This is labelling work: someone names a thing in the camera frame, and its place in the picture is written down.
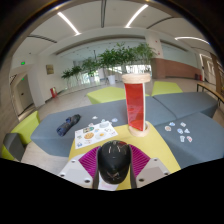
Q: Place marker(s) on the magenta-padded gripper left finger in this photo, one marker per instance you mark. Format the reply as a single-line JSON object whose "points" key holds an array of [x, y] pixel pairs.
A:
{"points": [[87, 161]]}

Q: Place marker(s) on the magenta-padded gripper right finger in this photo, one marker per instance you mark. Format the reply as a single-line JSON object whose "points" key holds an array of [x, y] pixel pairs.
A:
{"points": [[140, 160]]}

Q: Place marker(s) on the black computer mouse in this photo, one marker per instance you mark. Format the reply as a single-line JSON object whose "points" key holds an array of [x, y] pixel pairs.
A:
{"points": [[114, 161]]}

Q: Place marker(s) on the round white printed mouse pad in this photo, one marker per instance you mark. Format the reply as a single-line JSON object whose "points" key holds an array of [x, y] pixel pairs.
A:
{"points": [[107, 186]]}

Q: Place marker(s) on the white sticker sheet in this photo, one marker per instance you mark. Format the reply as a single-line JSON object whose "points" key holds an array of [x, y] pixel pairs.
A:
{"points": [[95, 135]]}

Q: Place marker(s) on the small paper sticker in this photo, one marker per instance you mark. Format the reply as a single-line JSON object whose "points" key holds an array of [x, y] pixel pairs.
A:
{"points": [[183, 124], [180, 131], [189, 139], [95, 117], [187, 131], [168, 128], [182, 138], [114, 120], [172, 124]]}

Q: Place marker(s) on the long grey upholstered bench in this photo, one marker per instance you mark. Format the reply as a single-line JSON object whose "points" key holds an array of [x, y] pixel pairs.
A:
{"points": [[50, 133]]}

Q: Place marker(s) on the red lamp with wooden ends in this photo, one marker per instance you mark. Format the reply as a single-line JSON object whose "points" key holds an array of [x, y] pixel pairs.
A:
{"points": [[135, 106]]}

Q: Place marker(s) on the lime green upholstered bench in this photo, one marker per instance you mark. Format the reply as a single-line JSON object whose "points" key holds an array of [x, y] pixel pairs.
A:
{"points": [[106, 95], [166, 88]]}

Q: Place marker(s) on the lime green corner seat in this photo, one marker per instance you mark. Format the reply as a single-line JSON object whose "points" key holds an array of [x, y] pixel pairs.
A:
{"points": [[25, 128]]}

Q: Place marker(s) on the dark grey small seat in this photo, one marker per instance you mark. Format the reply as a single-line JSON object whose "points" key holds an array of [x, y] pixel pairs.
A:
{"points": [[14, 145]]}

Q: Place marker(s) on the red fire extinguisher box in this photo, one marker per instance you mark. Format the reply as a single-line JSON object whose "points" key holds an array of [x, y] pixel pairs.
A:
{"points": [[53, 92]]}

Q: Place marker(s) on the grey door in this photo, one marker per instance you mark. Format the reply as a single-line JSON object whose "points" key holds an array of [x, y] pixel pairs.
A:
{"points": [[24, 96]]}

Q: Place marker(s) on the green exit sign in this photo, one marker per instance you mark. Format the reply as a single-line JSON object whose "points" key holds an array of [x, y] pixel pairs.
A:
{"points": [[22, 79], [23, 62]]}

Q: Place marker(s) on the row of potted plants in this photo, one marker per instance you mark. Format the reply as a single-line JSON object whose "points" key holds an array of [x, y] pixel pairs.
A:
{"points": [[113, 56]]}

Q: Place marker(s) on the ceiling strip lights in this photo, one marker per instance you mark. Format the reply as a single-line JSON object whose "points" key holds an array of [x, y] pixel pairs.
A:
{"points": [[68, 23]]}

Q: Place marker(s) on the gold wall plaque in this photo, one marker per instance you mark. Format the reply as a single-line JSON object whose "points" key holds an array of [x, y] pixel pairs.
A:
{"points": [[50, 69]]}

